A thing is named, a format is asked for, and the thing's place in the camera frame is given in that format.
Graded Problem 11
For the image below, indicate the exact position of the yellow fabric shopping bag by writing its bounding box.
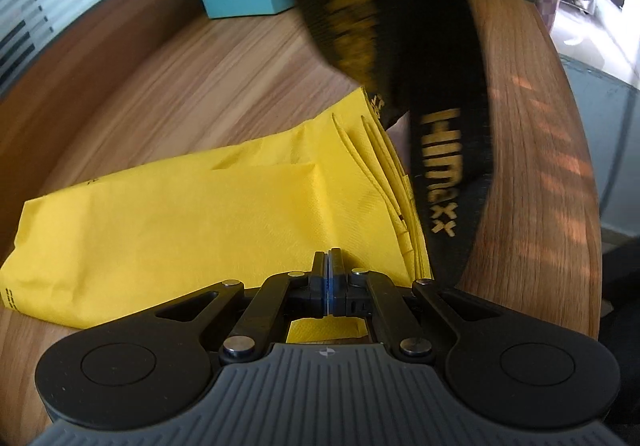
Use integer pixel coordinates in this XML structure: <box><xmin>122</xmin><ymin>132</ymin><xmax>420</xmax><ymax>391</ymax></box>
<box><xmin>0</xmin><ymin>0</ymin><xmax>497</xmax><ymax>346</ymax></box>

